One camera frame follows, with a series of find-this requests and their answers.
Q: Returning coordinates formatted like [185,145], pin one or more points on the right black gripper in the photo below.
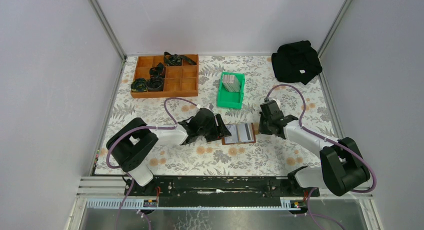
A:
[261,130]

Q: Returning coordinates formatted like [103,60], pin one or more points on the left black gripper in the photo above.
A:
[219,132]

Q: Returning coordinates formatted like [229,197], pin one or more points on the brown leather card holder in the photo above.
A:
[242,133]

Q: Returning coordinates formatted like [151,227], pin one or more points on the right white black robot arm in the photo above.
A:
[341,168]

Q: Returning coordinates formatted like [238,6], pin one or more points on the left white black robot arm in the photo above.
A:
[128,148]

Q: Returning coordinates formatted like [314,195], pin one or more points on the stack of credit cards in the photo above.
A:
[231,83]

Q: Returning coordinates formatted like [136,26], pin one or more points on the green plastic bin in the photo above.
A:
[229,99]

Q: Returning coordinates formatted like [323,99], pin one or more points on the floral patterned table mat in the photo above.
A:
[269,156]

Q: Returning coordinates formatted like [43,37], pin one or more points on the wooden compartment tray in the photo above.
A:
[179,81]

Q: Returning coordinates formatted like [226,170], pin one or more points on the rolled belt lower right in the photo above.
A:
[155,84]

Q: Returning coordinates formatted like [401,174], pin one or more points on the rolled belt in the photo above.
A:
[177,60]
[158,71]
[155,84]
[139,85]

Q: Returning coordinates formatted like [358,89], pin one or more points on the black cloth bundle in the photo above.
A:
[296,63]

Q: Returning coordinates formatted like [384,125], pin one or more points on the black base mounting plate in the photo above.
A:
[266,186]

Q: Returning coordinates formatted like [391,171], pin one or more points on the rolled belt middle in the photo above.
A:
[158,71]

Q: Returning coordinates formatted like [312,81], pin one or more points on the rolled belt top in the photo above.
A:
[177,60]

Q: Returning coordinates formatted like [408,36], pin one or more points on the rolled belt lower left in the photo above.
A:
[139,85]

